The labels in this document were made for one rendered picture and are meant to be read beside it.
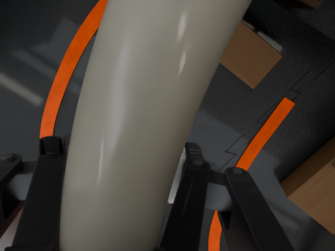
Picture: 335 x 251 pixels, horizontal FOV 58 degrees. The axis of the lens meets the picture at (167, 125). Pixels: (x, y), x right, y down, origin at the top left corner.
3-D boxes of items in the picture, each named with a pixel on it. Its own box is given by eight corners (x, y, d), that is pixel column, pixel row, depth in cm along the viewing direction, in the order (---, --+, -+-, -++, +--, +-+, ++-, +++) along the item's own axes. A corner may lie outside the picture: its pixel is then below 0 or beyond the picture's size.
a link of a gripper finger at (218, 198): (187, 185, 14) (251, 188, 14) (179, 141, 18) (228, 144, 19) (183, 212, 14) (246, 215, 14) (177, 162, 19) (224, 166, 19)
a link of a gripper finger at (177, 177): (171, 153, 15) (186, 154, 15) (167, 110, 22) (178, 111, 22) (166, 204, 16) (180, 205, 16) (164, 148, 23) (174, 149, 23)
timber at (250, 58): (172, 21, 93) (170, 23, 81) (197, -13, 89) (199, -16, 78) (245, 80, 98) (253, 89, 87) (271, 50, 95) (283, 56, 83)
